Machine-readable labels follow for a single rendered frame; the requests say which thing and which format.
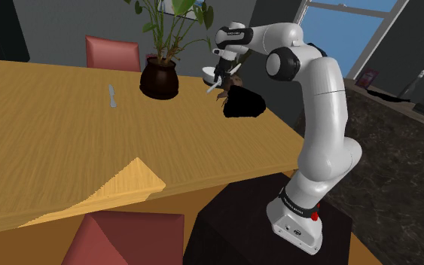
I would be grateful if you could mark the green plant in dark pot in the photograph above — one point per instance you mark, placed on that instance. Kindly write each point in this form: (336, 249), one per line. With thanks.
(159, 81)

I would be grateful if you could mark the red chair with tall back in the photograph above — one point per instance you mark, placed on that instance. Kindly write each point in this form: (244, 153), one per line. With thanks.
(112, 55)

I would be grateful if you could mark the white spoon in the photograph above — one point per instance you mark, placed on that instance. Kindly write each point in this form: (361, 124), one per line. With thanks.
(212, 88)

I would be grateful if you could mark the wooden table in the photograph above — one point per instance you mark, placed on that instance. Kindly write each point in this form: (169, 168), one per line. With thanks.
(68, 146)

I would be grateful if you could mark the black lumpy object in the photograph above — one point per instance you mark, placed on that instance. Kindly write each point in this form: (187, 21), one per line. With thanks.
(244, 103)

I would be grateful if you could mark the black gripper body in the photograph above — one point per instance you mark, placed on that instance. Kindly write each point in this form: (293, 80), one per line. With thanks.
(222, 70)

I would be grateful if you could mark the black robot stand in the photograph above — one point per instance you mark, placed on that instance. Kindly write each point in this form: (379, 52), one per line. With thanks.
(233, 227)

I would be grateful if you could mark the silver table knife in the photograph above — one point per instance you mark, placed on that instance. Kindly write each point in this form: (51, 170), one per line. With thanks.
(112, 99)

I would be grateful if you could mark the white bowl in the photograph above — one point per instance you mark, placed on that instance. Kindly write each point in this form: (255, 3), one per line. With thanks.
(208, 75)

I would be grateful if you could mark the brown lumpy object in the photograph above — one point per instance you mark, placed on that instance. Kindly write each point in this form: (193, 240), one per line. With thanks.
(234, 80)

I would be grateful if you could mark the window with grey frame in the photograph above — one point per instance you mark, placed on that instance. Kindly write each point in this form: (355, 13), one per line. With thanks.
(340, 33)

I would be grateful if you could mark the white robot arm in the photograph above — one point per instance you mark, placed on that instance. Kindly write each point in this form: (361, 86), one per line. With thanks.
(325, 110)

